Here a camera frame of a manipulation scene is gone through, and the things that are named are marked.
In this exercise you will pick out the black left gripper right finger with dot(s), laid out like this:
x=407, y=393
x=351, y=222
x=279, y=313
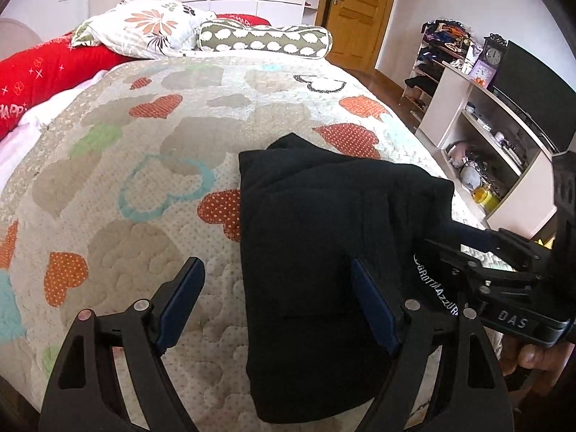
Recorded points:
x=443, y=374

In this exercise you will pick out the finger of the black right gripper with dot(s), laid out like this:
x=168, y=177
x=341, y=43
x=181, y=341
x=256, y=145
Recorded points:
x=451, y=268
x=463, y=234

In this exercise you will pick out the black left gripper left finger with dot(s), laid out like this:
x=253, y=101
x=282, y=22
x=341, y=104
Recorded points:
x=84, y=393

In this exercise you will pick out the black pants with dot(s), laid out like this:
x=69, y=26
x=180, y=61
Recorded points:
x=306, y=213

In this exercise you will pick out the person's right hand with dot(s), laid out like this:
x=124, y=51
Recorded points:
x=550, y=362

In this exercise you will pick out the white tv cabinet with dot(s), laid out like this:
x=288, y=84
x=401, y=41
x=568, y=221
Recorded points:
x=500, y=168

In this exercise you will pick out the black television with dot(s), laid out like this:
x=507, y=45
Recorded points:
x=544, y=98

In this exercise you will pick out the ornate table clock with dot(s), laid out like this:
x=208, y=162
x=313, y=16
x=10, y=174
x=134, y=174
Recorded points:
x=494, y=50

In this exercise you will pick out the shoe rack with shoes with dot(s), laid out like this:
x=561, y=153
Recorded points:
x=444, y=42

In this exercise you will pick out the heart pattern quilted bedspread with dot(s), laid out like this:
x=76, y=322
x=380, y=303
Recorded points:
x=141, y=173

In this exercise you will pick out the pink bed sheet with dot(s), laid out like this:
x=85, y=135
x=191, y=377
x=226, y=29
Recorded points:
x=17, y=144

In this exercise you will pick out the wooden door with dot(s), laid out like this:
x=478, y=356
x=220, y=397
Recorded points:
x=358, y=28

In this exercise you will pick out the long red pillow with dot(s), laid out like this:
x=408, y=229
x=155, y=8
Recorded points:
x=34, y=75

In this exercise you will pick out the olive cloud pattern bolster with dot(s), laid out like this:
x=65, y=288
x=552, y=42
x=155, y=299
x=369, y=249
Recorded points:
x=222, y=35

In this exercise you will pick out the pale round headboard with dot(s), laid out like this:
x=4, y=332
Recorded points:
x=15, y=36

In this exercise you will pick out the white floral pillow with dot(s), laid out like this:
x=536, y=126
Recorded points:
x=144, y=29

